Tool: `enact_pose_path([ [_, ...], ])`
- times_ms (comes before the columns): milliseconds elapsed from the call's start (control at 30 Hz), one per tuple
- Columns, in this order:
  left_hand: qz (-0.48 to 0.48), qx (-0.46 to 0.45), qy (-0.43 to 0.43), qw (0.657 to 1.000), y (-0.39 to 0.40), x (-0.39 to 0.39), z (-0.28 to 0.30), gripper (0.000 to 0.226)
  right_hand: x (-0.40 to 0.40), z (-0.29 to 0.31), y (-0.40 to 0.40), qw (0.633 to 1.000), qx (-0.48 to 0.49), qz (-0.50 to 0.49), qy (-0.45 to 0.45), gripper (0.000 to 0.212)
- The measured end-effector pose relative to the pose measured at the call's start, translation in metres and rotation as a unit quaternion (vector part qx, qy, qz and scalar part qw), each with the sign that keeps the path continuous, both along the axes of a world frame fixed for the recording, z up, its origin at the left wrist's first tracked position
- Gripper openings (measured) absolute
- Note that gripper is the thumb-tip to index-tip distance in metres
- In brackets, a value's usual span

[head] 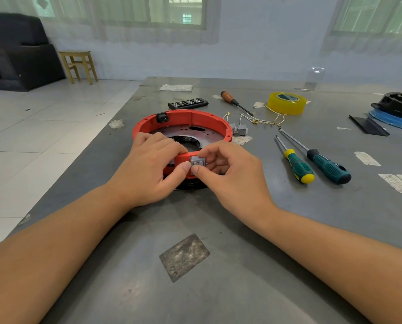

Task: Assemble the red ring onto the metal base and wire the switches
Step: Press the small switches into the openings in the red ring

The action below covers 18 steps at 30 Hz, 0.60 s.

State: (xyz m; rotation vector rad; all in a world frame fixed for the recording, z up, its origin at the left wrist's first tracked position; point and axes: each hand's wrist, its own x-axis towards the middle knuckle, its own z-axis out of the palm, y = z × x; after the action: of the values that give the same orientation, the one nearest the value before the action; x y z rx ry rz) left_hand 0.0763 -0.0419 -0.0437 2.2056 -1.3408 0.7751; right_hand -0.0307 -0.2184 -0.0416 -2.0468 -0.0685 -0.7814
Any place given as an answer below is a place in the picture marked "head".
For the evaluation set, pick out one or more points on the wooden stool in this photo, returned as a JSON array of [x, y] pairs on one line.
[[76, 53]]

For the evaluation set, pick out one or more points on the black flat plate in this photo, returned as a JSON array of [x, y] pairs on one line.
[[368, 125]]

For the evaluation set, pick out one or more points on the narrow sheer curtain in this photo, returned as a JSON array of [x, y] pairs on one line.
[[366, 43]]

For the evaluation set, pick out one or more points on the white paper sheet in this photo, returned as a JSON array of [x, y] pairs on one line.
[[175, 88]]

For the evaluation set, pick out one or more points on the wide window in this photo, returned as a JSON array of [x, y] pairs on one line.
[[177, 11]]

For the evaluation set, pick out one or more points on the small white card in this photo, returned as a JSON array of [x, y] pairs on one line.
[[259, 105]]

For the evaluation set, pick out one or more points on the black metal round plate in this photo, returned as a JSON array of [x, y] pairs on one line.
[[211, 135]]

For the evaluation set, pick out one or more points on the black armchair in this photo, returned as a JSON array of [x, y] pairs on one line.
[[25, 64]]

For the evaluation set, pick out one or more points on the person's left hand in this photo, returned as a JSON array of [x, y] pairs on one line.
[[143, 178]]

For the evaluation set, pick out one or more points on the dark green black screwdriver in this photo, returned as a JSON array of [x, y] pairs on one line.
[[332, 170]]

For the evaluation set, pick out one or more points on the wide sheer curtain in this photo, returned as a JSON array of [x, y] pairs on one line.
[[126, 35]]

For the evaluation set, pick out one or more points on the yellow tape roll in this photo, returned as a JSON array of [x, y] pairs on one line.
[[285, 107]]

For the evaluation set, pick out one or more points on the small black plug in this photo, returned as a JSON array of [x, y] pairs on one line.
[[162, 117]]

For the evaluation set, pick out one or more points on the white torn tape patch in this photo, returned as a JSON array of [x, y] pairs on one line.
[[243, 140]]

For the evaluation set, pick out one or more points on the person's left forearm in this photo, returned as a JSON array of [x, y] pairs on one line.
[[45, 259]]

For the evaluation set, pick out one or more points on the clear acrylic stand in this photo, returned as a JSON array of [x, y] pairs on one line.
[[310, 85]]

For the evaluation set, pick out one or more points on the black round housing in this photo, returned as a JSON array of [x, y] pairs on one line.
[[396, 107]]

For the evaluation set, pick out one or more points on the narrow window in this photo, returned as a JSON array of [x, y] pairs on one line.
[[373, 15]]

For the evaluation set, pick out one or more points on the black bit set case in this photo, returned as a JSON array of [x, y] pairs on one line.
[[188, 103]]

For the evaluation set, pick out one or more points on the person's right forearm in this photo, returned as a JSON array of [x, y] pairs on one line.
[[339, 263]]

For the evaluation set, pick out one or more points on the person's right hand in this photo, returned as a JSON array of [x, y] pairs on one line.
[[241, 185]]

